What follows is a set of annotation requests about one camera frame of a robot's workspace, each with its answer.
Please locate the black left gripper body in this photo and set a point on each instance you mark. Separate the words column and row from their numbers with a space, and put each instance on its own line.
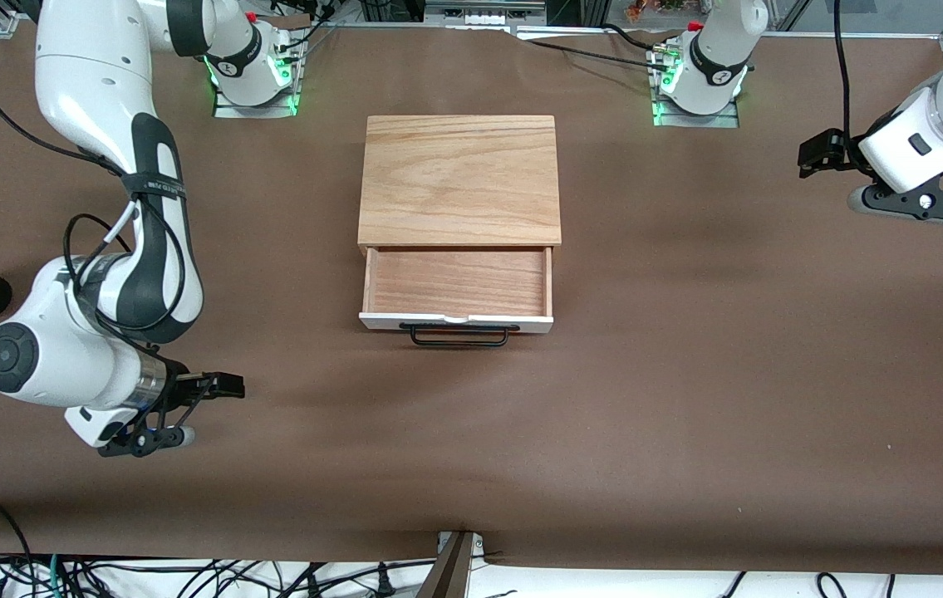
column 835, row 150

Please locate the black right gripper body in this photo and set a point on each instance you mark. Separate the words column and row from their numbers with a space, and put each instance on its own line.
column 186, row 388

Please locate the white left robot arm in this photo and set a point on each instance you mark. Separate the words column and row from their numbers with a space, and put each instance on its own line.
column 911, row 145

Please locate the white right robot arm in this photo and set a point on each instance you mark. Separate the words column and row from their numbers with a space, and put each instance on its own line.
column 89, row 75

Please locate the wooden drawer cabinet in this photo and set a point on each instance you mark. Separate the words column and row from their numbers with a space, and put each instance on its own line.
column 459, row 178

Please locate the brown table cover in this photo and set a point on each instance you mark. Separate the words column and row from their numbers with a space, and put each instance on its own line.
column 471, row 432

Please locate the grey box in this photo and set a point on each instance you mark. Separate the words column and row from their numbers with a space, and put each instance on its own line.
column 483, row 12

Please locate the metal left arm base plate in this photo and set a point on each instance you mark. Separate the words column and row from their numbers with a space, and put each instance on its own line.
column 695, row 121

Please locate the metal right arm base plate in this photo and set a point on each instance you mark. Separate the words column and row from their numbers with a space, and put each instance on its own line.
column 259, row 112

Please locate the dark metal post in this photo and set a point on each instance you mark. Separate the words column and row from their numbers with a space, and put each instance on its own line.
column 446, row 573

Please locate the silver corner bracket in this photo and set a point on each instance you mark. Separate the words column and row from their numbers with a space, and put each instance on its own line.
column 476, row 541

